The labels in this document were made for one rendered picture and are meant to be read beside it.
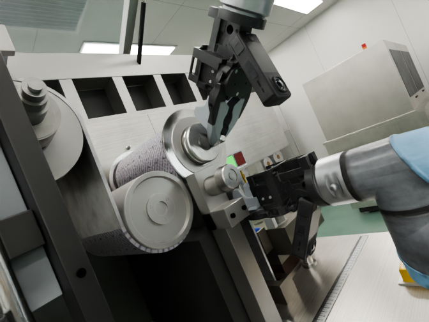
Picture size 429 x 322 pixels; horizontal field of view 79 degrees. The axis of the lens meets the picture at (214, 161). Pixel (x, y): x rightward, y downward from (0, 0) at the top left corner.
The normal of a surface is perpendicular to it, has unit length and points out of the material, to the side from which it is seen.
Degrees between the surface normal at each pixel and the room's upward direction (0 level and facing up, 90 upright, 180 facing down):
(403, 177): 93
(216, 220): 90
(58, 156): 90
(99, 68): 90
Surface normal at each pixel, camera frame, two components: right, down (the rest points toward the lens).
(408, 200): -0.52, 0.22
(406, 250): -0.91, 0.39
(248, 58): -0.69, 0.23
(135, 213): 0.64, -0.29
